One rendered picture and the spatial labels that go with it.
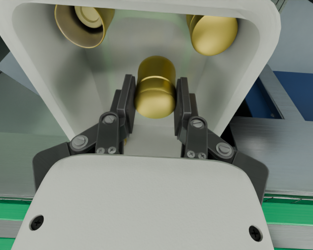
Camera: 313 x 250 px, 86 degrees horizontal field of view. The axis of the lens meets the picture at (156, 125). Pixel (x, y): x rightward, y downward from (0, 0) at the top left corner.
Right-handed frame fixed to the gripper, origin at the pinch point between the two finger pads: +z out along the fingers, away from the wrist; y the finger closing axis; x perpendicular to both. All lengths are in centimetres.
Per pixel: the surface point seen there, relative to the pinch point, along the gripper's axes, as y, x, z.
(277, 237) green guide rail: 15.0, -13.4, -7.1
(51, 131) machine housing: -37, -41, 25
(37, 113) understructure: -46, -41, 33
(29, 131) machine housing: -45, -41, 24
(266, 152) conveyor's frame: 16.2, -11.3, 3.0
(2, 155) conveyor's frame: -28.5, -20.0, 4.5
